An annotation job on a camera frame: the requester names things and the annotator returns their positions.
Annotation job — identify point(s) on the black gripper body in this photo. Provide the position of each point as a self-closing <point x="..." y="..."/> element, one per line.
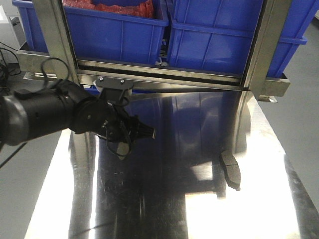
<point x="102" y="118"/>

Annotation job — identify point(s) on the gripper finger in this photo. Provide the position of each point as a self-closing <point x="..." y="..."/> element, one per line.
<point x="112" y="146"/>
<point x="141" y="130"/>

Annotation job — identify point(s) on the second-left grey brake pad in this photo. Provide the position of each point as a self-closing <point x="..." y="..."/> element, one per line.
<point x="123" y="150"/>

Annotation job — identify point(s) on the second-right grey brake pad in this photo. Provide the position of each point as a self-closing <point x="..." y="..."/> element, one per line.
<point x="231" y="170"/>

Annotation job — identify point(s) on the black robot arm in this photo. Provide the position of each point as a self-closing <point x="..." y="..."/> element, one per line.
<point x="26" y="115"/>

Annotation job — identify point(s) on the lower blue plastic bin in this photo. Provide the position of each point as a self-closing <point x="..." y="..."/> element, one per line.
<point x="91" y="89"/>

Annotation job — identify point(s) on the blue plastic bin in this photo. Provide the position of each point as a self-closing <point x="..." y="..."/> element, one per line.
<point x="110" y="36"/>
<point x="216" y="35"/>
<point x="91" y="89"/>

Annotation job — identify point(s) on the left blue plastic bin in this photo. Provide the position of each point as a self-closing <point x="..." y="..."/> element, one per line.
<point x="110" y="36"/>

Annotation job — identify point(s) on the red bubble wrap bag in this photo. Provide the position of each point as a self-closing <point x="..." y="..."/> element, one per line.
<point x="144" y="9"/>

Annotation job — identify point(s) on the right blue plastic bin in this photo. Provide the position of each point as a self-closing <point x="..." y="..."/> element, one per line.
<point x="216" y="35"/>

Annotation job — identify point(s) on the stainless steel rack frame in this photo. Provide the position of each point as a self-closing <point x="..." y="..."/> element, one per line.
<point x="62" y="61"/>

